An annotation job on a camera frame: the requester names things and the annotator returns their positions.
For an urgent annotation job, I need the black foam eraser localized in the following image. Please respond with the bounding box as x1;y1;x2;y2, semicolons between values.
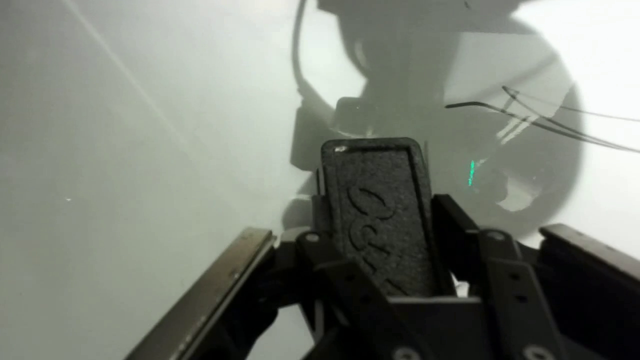
319;135;458;297

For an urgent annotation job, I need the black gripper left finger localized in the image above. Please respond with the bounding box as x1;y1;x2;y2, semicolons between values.
126;175;429;360

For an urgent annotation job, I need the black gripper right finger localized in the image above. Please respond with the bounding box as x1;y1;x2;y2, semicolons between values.
432;192;640;360

